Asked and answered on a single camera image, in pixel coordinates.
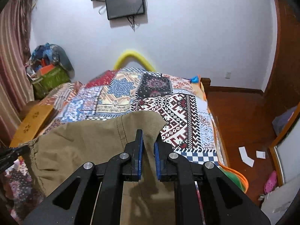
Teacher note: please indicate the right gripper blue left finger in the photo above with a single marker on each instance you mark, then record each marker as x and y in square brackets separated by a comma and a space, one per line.
[132, 168]

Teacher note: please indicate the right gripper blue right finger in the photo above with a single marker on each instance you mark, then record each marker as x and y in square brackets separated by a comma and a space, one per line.
[165, 170]

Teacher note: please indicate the olive green pants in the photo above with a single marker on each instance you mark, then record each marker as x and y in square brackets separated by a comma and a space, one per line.
[53, 157]

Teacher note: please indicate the wooden lap desk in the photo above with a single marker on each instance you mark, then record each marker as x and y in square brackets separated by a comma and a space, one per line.
[32, 124]

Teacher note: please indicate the patchwork patterned bedspread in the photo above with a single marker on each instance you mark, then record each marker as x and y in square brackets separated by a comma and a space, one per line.
[190, 127]

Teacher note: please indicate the striped red curtain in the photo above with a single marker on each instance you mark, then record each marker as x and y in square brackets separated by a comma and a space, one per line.
[16, 90]

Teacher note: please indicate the green plush blanket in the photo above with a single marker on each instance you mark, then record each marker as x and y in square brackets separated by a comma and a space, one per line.
[236, 177]

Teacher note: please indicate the green storage basket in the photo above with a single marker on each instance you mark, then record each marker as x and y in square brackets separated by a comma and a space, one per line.
[44, 84]

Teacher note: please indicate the small white paper on floor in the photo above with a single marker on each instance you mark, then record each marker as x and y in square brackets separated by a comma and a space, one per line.
[261, 154]

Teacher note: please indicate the small blue toy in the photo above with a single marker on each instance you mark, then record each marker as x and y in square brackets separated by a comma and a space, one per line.
[195, 79]

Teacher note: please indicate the pink slipper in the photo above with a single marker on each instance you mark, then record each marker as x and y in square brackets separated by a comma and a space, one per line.
[271, 183]

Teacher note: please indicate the pile of blue clothes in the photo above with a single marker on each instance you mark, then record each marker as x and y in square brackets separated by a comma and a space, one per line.
[50, 54]

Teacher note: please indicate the brown wooden door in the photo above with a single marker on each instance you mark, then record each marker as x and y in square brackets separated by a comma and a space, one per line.
[282, 90]

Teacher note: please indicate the white wall socket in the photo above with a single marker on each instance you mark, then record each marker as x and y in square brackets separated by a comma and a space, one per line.
[228, 75]

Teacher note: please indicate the small black wall monitor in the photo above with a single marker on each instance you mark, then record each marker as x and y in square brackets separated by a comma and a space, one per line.
[124, 8]

